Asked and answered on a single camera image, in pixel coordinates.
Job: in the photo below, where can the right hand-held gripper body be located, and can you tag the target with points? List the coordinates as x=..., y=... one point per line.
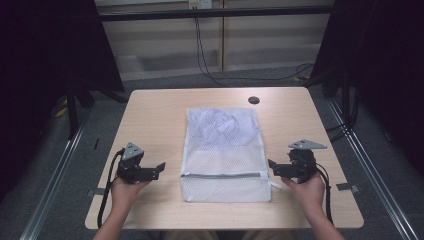
x=302, y=160

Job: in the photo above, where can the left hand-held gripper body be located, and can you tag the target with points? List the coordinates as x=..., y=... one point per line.
x=130, y=166

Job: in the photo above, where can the white mesh laundry bag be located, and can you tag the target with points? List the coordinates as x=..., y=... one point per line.
x=225, y=163

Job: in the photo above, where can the person's left hand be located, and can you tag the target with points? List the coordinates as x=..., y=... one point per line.
x=126, y=195

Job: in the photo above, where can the person's right hand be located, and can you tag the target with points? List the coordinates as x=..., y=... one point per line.
x=308, y=193

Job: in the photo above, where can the grey tape piece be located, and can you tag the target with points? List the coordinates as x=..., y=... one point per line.
x=97, y=192
x=346, y=187

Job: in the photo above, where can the white crumpled garment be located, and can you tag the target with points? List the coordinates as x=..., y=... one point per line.
x=221, y=125

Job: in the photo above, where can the black metal stand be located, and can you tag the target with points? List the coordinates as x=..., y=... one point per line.
x=72, y=113

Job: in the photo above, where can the black curtain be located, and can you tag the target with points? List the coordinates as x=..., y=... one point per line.
x=383, y=66
x=40, y=66

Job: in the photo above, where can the black horizontal bar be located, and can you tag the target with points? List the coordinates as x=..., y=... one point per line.
x=213, y=14

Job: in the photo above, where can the metal floor rail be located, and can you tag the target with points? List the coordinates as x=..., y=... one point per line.
x=53, y=186
x=373, y=170

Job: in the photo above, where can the white wall socket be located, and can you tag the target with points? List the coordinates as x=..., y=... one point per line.
x=200, y=3

